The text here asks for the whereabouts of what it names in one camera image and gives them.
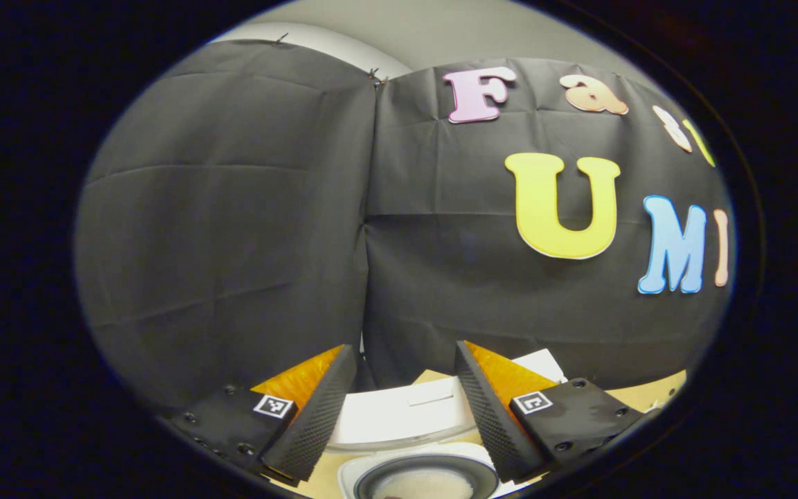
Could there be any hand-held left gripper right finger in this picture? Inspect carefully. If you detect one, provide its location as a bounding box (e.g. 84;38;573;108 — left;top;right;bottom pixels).
454;340;649;484

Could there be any white rice cooker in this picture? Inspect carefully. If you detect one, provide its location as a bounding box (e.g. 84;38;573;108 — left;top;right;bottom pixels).
326;349;569;499

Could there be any white rice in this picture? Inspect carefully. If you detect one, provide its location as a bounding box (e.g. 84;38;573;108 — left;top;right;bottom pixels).
371;468;475;499

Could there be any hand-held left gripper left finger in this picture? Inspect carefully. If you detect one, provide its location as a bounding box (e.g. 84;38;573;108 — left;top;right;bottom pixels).
163;344;358;486

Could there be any black backdrop cloth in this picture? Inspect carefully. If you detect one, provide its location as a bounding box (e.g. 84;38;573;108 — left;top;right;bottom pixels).
73;38;738;410

